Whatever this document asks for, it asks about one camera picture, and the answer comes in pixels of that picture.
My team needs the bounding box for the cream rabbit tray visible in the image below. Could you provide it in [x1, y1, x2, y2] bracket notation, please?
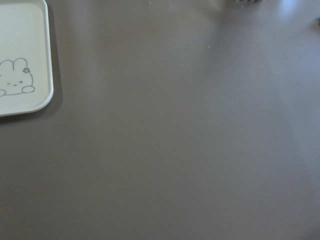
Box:
[0, 0, 54, 117]

